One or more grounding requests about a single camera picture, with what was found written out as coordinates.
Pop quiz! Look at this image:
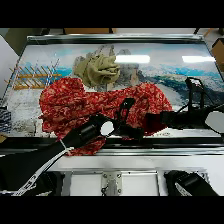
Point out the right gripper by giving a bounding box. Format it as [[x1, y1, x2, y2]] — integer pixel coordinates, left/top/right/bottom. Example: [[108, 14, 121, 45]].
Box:
[[159, 110, 178, 131]]

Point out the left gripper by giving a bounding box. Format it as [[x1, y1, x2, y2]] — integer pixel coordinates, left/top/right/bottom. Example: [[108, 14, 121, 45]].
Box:
[[113, 122, 146, 141]]

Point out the red patterned garment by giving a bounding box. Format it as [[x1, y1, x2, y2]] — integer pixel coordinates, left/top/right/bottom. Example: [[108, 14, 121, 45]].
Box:
[[38, 77, 174, 157]]

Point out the olive garment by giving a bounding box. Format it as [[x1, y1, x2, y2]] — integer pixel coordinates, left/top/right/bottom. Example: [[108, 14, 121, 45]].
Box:
[[73, 53, 122, 89]]

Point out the blue checked garment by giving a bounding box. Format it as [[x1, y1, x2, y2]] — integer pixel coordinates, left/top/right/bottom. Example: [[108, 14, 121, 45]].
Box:
[[0, 106, 13, 134]]

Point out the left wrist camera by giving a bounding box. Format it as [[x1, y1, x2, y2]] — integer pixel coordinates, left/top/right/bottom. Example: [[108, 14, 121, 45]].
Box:
[[114, 97, 137, 126]]

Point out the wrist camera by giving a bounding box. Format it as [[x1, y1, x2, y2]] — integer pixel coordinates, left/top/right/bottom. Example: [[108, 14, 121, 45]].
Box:
[[184, 76, 207, 115], [114, 97, 137, 126]]

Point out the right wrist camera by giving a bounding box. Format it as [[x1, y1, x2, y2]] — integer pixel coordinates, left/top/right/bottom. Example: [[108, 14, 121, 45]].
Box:
[[184, 76, 207, 115]]

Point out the silver frame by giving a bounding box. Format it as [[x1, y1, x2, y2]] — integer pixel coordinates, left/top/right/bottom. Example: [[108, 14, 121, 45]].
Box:
[[0, 33, 224, 197]]

